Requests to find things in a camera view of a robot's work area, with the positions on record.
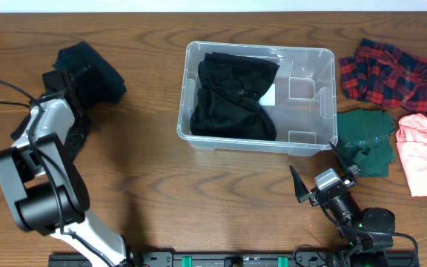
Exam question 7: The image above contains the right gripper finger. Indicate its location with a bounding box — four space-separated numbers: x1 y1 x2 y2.
290 165 311 203
329 142 361 176

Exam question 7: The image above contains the black cloth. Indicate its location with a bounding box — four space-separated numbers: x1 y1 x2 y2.
53 42 127 108
10 107 93 162

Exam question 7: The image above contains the large black garment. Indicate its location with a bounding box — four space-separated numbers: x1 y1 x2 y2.
190 52 279 141

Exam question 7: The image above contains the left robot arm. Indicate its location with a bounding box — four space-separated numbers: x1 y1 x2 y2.
0 70 137 266

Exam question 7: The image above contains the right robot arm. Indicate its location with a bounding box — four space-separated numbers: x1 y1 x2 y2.
290 145 395 266

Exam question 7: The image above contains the dark green folded cloth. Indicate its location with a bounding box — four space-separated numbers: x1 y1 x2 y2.
337 109 396 177

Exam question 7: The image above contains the pink crumpled garment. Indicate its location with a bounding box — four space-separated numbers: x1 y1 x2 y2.
395 113 427 197

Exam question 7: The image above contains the clear plastic storage bin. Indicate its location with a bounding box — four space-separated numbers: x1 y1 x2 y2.
176 41 338 156

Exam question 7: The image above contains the red plaid flannel shirt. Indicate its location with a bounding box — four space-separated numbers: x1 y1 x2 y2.
339 39 427 115

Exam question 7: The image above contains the white label in bin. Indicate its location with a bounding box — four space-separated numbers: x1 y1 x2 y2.
259 84 276 106

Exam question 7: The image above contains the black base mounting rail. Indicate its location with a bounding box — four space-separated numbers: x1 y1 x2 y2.
47 251 420 267

